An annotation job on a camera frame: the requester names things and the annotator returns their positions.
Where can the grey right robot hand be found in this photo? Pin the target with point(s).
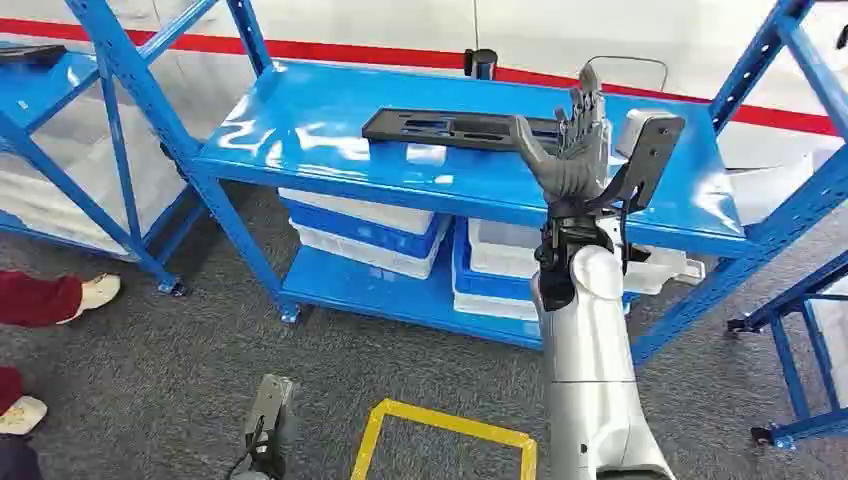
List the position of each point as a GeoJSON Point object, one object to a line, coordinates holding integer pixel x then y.
{"type": "Point", "coordinates": [576, 166]}

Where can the long black plastic part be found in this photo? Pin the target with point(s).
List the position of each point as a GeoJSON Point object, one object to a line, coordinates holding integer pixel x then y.
{"type": "Point", "coordinates": [430, 129]}

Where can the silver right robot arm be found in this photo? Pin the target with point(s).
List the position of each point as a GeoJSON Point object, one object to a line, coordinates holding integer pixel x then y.
{"type": "Point", "coordinates": [590, 371]}

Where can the white plastic crate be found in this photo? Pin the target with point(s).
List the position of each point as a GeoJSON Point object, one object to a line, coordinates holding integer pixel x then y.
{"type": "Point", "coordinates": [358, 208]}
{"type": "Point", "coordinates": [503, 248]}
{"type": "Point", "coordinates": [493, 306]}
{"type": "Point", "coordinates": [371, 257]}

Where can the blue plastic crate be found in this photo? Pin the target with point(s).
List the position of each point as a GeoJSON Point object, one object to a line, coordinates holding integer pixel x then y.
{"type": "Point", "coordinates": [487, 283]}
{"type": "Point", "coordinates": [371, 233]}

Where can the blue metal shelving rack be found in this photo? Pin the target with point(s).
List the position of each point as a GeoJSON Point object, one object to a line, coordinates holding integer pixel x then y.
{"type": "Point", "coordinates": [792, 371]}
{"type": "Point", "coordinates": [46, 86]}
{"type": "Point", "coordinates": [311, 126]}

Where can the person's leg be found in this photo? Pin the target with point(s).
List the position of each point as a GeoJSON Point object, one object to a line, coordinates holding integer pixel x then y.
{"type": "Point", "coordinates": [46, 299]}
{"type": "Point", "coordinates": [20, 414]}

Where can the flat black object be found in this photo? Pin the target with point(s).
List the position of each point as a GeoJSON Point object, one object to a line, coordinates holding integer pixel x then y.
{"type": "Point", "coordinates": [30, 53]}

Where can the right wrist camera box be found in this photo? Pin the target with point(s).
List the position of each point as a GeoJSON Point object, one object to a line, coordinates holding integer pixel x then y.
{"type": "Point", "coordinates": [652, 146]}

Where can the black cylinder post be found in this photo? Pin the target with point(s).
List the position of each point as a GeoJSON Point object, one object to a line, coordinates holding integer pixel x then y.
{"type": "Point", "coordinates": [482, 63]}

